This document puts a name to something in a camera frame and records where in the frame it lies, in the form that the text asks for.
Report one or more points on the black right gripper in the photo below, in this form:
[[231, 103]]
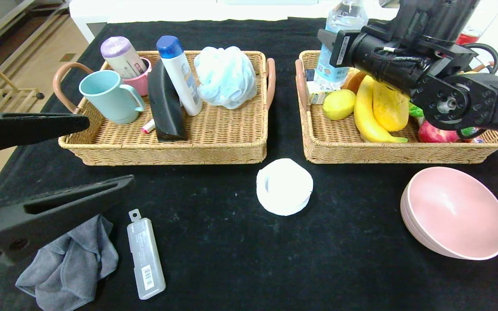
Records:
[[339, 48]]

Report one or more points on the water bottle with blue cap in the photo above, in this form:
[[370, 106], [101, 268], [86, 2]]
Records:
[[344, 17]]

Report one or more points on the yellow mango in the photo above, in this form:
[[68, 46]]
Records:
[[389, 110]]

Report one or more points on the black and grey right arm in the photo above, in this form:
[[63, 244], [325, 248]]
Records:
[[448, 103]]

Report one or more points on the brown bread bun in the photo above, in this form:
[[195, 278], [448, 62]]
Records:
[[357, 82]]

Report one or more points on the white and green box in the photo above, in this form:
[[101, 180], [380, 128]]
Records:
[[318, 97]]

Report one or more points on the small yellow lemon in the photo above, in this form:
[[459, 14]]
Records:
[[339, 105]]

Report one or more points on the yellow banana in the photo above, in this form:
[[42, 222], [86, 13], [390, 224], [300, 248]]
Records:
[[363, 116]]

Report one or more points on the wooden rack on casters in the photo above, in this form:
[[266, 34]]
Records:
[[15, 91]]

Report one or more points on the grey crumpled cloth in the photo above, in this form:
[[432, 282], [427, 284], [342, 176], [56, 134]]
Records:
[[71, 272]]

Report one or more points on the light blue bath loofah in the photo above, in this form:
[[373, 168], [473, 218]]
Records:
[[225, 77]]

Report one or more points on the teal mug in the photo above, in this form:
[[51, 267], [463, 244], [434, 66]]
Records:
[[106, 99]]

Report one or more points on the napa cabbage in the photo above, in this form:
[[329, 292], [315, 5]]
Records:
[[415, 110]]

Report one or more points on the small white pink tube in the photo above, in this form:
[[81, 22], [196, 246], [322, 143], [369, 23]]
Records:
[[148, 127]]

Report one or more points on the clear plastic toothbrush case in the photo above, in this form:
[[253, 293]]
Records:
[[145, 255]]

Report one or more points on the red soda can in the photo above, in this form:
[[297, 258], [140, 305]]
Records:
[[467, 39]]

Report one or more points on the red apple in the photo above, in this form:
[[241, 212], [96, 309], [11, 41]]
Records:
[[435, 134]]

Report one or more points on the pink cup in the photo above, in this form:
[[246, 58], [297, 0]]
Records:
[[142, 84]]

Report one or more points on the white bottle with blue cap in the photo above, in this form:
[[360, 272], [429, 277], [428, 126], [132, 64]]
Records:
[[184, 82]]

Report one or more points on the black curved case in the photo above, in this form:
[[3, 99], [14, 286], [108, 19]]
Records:
[[167, 112]]

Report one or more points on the bottle with purple cap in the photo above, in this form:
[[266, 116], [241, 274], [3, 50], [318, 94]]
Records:
[[121, 56]]

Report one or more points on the low wooden shelf unit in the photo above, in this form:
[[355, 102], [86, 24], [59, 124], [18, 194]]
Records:
[[15, 26]]

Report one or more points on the green round fruit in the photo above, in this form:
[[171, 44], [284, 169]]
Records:
[[468, 131]]

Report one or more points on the colourful snack packet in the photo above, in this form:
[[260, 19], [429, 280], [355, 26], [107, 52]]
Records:
[[474, 140]]

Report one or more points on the pink bowl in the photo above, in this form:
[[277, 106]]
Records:
[[452, 211]]

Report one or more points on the dark table cloth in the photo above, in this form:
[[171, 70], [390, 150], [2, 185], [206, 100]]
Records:
[[231, 259]]

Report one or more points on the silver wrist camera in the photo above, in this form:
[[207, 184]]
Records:
[[389, 3]]

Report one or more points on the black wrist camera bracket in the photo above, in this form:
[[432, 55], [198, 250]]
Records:
[[435, 17]]

